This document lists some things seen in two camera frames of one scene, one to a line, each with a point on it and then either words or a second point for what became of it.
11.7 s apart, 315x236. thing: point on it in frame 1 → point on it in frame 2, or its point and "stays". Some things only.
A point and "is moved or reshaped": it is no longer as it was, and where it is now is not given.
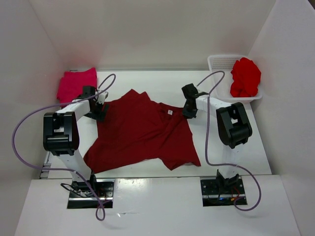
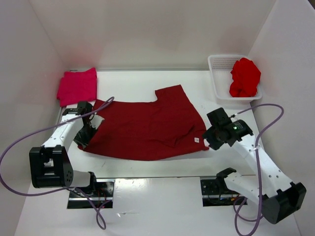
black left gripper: x=100 y=115 → x=84 y=141
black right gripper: x=185 y=113 → x=214 y=144
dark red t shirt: x=135 y=128 is moved or reshaped
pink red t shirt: x=71 y=85 stays
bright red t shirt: x=246 y=77 stays
